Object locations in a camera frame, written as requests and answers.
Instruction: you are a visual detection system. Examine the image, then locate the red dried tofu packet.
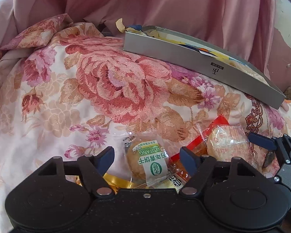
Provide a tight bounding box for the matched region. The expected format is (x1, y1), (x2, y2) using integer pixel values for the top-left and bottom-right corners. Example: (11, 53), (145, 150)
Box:
(171, 115), (229, 182)

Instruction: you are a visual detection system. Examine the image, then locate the gold duck snack packet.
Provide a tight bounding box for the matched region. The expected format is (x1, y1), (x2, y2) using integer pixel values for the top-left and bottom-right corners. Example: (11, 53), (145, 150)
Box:
(103, 173), (136, 193)

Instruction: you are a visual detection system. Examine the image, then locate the clear round pastry packet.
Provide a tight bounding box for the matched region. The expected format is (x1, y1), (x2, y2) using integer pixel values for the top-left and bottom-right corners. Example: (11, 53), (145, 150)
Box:
(205, 125), (259, 170)

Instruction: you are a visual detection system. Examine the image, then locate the green-label round cake packet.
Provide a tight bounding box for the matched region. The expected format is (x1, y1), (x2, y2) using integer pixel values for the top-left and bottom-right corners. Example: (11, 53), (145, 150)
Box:
(122, 131), (174, 187)

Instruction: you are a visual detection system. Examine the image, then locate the dark foil candy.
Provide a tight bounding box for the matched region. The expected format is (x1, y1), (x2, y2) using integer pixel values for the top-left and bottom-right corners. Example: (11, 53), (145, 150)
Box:
(262, 151), (275, 168)

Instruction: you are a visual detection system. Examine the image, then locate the white black-print snack packet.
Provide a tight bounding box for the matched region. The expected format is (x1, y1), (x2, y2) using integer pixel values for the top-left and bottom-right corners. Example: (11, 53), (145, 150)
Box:
(166, 174), (187, 192)

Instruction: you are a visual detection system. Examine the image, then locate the floral pink bed quilt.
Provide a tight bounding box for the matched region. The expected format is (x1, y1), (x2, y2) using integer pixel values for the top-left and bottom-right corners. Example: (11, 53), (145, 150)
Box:
(0, 14), (291, 232)

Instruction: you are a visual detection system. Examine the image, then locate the grey snack box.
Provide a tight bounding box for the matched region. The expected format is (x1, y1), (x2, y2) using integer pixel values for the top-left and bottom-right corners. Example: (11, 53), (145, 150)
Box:
(123, 25), (285, 109)

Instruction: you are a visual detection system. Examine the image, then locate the pink curtain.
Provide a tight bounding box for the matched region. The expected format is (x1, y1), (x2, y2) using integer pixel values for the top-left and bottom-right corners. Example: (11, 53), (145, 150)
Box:
(13, 0), (275, 72)

